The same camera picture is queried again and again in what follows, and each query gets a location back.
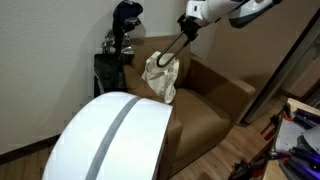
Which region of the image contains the dark blue club headcover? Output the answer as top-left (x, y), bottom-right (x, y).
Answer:
top-left (111, 0), bottom-right (144, 54)

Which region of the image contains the brown armchair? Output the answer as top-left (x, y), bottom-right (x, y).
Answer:
top-left (123, 34), bottom-right (257, 180)

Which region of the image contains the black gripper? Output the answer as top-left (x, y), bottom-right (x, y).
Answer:
top-left (176, 12), bottom-right (202, 43)

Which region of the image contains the white cylinder with grey stripe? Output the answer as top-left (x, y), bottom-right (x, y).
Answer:
top-left (41, 91), bottom-right (174, 180)

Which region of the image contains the white cloth tote bag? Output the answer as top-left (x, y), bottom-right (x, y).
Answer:
top-left (141, 50), bottom-right (180, 105)

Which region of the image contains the silver iron club head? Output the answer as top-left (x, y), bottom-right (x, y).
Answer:
top-left (120, 45), bottom-right (136, 56)

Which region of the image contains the dark sliding door frame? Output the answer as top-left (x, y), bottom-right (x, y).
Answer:
top-left (241, 9), bottom-right (320, 125)

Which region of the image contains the black clamp with red handle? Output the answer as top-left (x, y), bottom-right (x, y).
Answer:
top-left (229, 150), bottom-right (292, 180)

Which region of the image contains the red and black bar clamp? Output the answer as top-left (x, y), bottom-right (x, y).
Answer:
top-left (260, 102), bottom-right (296, 142)

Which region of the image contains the dark wooden baseboard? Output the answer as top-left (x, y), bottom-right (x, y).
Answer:
top-left (0, 133), bottom-right (63, 166)

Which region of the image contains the grey robot base mount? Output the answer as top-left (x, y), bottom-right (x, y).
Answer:
top-left (275, 109), bottom-right (320, 180)

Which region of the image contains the black driver club head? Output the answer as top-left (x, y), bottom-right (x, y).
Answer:
top-left (123, 17), bottom-right (142, 33)

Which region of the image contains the silver golf iron cluster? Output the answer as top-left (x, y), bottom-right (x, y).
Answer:
top-left (100, 28), bottom-right (117, 55)

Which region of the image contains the black golf bag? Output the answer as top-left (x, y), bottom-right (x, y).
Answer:
top-left (93, 52), bottom-right (135, 99)

